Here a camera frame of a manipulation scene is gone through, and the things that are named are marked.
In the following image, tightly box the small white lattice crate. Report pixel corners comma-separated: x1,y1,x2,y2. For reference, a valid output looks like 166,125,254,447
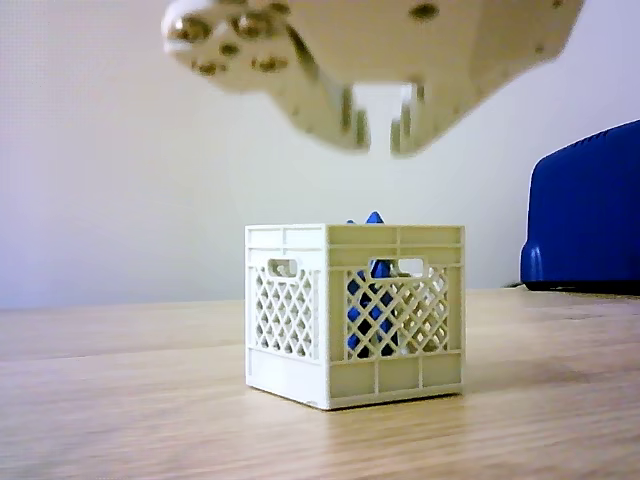
243,222,468,413

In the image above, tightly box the blue rounded plastic object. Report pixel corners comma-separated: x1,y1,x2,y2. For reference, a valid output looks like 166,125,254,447
518,118,640,297

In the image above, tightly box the blue clothes peg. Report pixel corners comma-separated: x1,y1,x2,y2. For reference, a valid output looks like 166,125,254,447
344,210,402,362

